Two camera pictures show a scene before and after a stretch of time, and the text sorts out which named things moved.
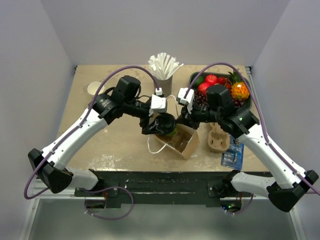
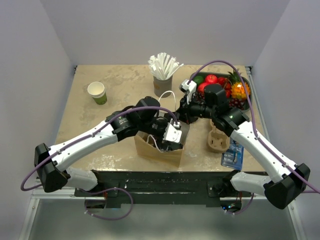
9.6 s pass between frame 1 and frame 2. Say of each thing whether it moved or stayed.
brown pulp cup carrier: stayed
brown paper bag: moved
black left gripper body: moved
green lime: stayed
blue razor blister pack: stayed
